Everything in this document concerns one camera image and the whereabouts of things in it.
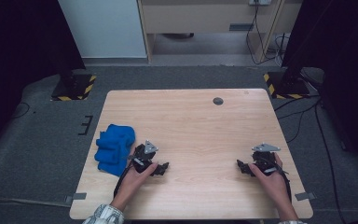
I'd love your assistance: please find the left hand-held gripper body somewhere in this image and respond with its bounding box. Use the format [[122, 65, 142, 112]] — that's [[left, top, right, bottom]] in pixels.
[[127, 139, 159, 175]]

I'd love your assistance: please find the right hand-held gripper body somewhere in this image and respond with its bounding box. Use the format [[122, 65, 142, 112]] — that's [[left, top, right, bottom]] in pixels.
[[251, 142, 282, 175]]

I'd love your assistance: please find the blue microfiber cloth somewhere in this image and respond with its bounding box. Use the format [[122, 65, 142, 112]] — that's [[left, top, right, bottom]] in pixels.
[[93, 123, 137, 177]]

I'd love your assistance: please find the person's right hand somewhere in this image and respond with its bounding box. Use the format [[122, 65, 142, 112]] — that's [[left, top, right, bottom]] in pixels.
[[249, 152, 292, 208]]

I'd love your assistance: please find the person's left hand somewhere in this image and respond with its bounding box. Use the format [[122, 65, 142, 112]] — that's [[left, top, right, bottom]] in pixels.
[[115, 161, 158, 203]]

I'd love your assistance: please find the grey tape piece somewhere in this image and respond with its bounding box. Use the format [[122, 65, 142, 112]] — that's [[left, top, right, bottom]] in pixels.
[[64, 192, 88, 204], [294, 191, 317, 202]]

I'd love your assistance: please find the person's left striped sleeve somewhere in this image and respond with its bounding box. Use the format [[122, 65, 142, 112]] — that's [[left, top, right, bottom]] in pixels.
[[82, 203, 126, 224]]

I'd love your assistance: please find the black stand with striped base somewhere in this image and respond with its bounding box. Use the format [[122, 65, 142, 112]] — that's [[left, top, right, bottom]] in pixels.
[[50, 62, 97, 102], [263, 59, 311, 100]]

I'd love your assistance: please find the white cabinet panel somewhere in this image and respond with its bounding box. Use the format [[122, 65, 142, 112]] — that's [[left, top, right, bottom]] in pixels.
[[58, 0, 147, 59]]

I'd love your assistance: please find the black curtain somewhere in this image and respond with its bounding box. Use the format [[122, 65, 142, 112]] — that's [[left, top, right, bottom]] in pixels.
[[0, 0, 87, 158], [281, 0, 358, 179]]

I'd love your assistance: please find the white power strip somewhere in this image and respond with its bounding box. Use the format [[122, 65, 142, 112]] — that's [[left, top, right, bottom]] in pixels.
[[249, 0, 272, 7]]

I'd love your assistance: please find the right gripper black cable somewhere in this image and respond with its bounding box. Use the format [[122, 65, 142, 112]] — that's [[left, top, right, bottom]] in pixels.
[[274, 162, 293, 203]]

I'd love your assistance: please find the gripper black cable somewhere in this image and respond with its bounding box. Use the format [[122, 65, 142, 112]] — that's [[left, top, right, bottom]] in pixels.
[[274, 162, 293, 203], [113, 161, 135, 200]]

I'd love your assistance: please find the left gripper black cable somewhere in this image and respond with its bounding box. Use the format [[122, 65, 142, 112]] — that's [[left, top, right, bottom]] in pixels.
[[113, 161, 135, 200]]

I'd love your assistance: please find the long black floor cable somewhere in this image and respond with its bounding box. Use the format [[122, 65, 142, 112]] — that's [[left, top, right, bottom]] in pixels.
[[313, 99, 340, 224]]

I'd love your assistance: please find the tangled cable bundle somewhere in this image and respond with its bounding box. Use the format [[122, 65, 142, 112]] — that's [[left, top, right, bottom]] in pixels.
[[273, 32, 291, 68]]

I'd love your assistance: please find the black power strip cable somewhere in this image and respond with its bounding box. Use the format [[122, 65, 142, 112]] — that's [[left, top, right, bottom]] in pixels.
[[245, 3, 278, 65]]

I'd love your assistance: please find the thin black floor cable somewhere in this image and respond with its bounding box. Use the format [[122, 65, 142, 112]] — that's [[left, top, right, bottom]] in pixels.
[[12, 102, 32, 119]]

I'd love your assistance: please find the dark desk drawer handle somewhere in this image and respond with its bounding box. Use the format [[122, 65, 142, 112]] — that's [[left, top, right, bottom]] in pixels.
[[228, 22, 255, 32]]

